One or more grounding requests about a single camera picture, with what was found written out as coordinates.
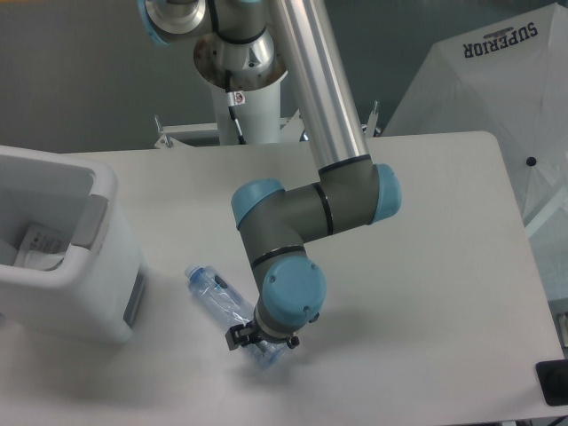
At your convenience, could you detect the white trash can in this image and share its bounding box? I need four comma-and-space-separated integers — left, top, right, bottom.
1, 146, 146, 343

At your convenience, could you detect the clear plastic water bottle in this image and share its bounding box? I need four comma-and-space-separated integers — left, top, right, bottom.
185, 264, 288, 369

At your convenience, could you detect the black device at table edge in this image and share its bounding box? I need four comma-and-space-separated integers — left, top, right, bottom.
535, 359, 567, 406

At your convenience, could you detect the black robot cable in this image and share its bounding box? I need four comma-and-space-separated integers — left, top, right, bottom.
223, 70, 247, 146

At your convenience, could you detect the white paper trash in bin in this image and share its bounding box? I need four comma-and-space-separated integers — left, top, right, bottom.
13, 223, 70, 272

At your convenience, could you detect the white umbrella with lettering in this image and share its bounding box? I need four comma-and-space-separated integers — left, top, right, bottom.
384, 4, 567, 217

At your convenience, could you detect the white metal base frame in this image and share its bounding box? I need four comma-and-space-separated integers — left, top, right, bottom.
154, 99, 383, 149

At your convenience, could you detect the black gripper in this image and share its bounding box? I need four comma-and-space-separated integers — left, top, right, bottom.
225, 317, 319, 351

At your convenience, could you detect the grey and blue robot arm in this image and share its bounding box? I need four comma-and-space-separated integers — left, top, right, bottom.
138, 1, 401, 349

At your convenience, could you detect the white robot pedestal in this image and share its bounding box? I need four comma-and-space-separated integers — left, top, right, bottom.
209, 82, 280, 146

